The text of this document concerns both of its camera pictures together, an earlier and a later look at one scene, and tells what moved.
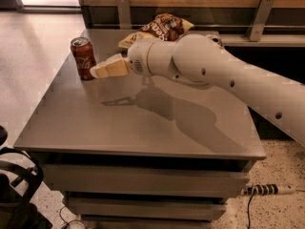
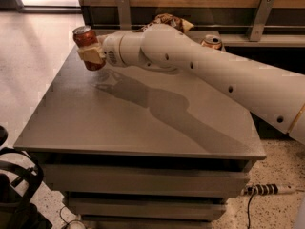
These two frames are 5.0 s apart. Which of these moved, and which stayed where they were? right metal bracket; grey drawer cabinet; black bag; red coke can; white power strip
Moved: red coke can
Stayed: right metal bracket; white power strip; grey drawer cabinet; black bag
